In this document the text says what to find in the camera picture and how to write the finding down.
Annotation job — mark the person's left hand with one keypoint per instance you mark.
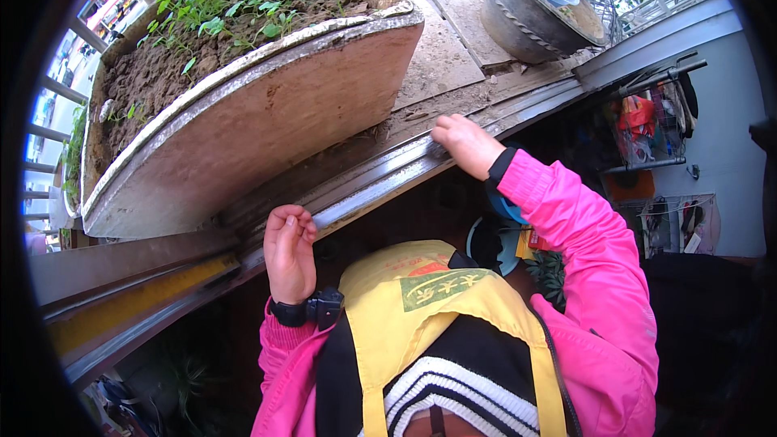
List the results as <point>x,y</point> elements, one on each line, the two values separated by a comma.
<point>288,261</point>

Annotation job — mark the person's right hand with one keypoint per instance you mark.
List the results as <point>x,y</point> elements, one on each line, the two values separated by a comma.
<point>470,145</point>

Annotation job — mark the person's right fingers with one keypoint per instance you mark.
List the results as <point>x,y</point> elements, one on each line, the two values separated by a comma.
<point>446,132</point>

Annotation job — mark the person's left fingers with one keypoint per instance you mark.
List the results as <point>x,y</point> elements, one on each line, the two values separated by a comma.
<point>297,224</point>

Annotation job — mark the black wrist band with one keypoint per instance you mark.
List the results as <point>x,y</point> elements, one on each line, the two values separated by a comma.
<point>315,308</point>
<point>501,165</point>

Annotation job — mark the dusty flat tile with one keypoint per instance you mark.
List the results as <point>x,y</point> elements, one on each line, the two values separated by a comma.
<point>437,67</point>
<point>467,18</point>

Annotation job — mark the large white soil-filled planter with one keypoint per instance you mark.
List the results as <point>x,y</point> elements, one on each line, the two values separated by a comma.
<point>255,127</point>

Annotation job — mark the grey round clay pot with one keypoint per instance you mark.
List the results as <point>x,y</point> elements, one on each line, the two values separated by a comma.
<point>522,24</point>

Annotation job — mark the yellow and red packet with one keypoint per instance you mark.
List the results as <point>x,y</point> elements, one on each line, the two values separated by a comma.
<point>529,241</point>

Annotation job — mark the person's body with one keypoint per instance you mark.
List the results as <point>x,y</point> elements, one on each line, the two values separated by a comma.
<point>425,321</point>

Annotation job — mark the dark green leafy plant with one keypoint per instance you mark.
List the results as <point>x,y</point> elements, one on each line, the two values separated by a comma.
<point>548,276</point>

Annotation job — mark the orange box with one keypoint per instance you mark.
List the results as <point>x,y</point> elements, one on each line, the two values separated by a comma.
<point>631,186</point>

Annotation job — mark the green seedlings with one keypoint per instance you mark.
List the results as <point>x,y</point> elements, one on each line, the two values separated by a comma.
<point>243,6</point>

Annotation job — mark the hanging rack with tools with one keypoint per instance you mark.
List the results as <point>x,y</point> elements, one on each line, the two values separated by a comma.
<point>680,224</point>

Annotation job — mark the metal balcony grille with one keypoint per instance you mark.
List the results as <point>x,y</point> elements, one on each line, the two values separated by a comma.
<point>60,90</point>

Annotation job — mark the metal window frame rail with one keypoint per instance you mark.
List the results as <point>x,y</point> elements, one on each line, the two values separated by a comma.
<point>376,176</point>

